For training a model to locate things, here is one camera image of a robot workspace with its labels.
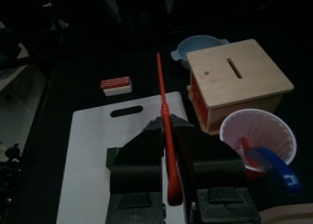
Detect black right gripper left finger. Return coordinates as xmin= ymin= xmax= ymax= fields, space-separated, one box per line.
xmin=104 ymin=115 xmax=167 ymax=224

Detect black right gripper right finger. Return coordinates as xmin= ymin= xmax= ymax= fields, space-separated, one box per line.
xmin=170 ymin=113 xmax=263 ymax=224

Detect nigiri sushi with red top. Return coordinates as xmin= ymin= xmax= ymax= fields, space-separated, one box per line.
xmin=99 ymin=75 xmax=134 ymax=98

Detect red toy utensil in cup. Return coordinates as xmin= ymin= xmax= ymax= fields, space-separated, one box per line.
xmin=238 ymin=136 xmax=259 ymax=174

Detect white cutting board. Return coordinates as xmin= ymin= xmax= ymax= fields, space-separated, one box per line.
xmin=55 ymin=91 xmax=191 ymax=224

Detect red plastic cup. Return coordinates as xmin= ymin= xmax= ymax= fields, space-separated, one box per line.
xmin=219 ymin=108 xmax=298 ymax=181

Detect blue toy utensil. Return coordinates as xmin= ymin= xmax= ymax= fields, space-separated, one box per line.
xmin=243 ymin=145 xmax=305 ymax=196

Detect wooden box with red drawer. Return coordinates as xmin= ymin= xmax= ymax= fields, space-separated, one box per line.
xmin=184 ymin=38 xmax=295 ymax=136

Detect black equipment stand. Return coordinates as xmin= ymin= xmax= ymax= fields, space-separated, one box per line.
xmin=0 ymin=143 xmax=23 ymax=201

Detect grey-blue bowl with handles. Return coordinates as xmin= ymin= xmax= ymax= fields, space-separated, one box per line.
xmin=168 ymin=34 xmax=231 ymax=71

